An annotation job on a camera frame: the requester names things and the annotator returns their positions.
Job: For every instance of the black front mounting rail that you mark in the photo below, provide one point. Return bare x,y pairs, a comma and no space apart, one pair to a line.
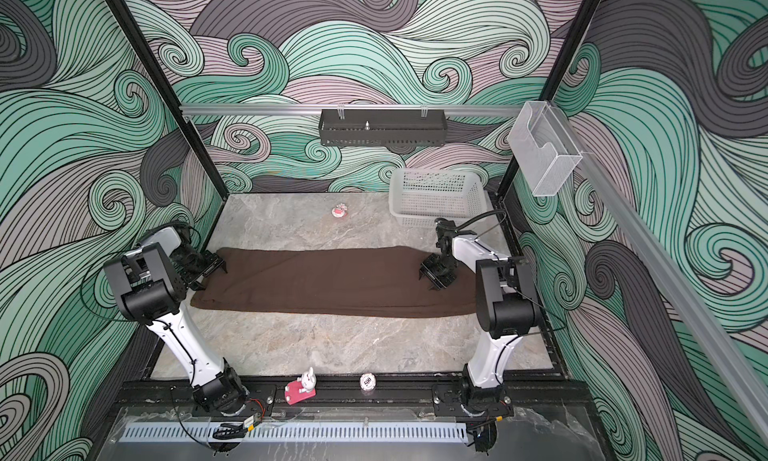
441,394

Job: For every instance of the white slotted cable duct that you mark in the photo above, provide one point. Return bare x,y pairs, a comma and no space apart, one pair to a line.
355,432

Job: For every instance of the pink card with bunny figure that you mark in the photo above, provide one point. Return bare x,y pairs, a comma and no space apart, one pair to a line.
301,389

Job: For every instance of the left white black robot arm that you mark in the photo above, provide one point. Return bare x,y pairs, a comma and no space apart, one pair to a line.
150,283

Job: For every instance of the clear acrylic wall box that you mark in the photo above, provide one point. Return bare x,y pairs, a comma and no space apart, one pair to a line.
544,145

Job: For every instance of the aluminium wall rail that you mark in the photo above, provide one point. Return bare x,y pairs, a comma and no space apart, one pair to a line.
274,109

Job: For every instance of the small pink white cupcake toy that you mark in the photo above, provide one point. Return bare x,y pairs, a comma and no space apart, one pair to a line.
340,210

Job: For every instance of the white plastic laundry basket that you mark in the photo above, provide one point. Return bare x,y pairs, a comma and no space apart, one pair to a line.
417,197

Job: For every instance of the black perforated wall tray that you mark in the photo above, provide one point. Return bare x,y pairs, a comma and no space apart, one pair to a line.
391,129

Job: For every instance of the brown trousers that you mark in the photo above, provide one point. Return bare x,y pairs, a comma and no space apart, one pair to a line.
370,282

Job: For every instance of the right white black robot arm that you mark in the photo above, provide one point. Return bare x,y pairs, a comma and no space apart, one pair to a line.
506,305

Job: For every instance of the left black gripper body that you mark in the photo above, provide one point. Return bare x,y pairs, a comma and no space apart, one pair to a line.
195,265

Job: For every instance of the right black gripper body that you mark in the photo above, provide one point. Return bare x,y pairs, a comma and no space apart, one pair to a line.
439,271

